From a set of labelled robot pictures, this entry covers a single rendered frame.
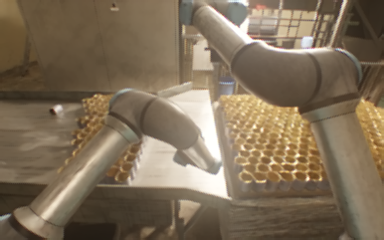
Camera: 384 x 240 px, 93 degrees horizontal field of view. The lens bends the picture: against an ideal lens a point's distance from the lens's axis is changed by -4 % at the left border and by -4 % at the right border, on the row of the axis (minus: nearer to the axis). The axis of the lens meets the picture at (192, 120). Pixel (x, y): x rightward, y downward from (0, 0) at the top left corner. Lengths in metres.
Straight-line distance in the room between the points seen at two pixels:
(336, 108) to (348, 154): 0.09
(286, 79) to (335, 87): 0.11
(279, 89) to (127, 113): 0.36
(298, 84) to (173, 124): 0.29
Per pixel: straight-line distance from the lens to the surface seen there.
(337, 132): 0.46
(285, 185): 1.09
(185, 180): 1.10
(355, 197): 0.48
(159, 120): 0.48
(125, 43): 3.54
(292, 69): 0.39
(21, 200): 1.45
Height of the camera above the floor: 1.89
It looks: 30 degrees down
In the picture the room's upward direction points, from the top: 1 degrees clockwise
